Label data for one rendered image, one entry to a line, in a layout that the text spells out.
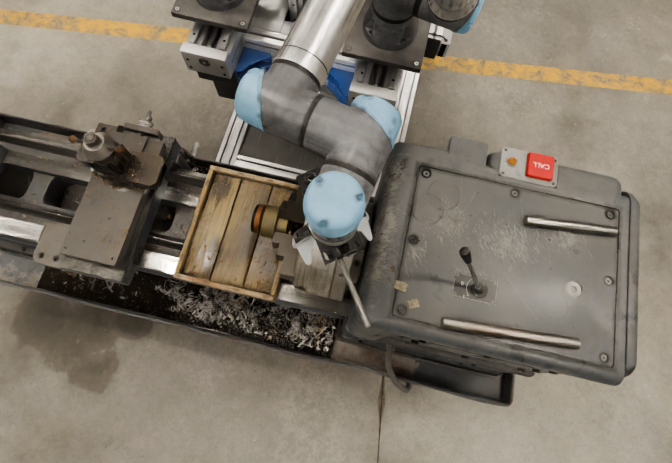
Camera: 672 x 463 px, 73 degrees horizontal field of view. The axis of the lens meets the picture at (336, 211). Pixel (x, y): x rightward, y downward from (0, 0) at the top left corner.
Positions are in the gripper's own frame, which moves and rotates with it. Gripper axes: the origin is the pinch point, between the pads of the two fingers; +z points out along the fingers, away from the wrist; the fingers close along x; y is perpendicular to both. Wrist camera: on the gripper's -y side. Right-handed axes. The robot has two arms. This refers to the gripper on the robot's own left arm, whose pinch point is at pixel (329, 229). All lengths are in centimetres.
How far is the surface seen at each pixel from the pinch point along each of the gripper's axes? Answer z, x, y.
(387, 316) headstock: 8.6, 4.9, 20.0
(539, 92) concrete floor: 152, 147, -53
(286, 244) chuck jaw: 24.9, -10.2, -4.2
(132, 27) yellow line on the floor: 150, -56, -174
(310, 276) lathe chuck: 17.9, -7.2, 5.9
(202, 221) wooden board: 48, -33, -24
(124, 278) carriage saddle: 42, -57, -15
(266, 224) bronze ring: 24.3, -13.1, -10.7
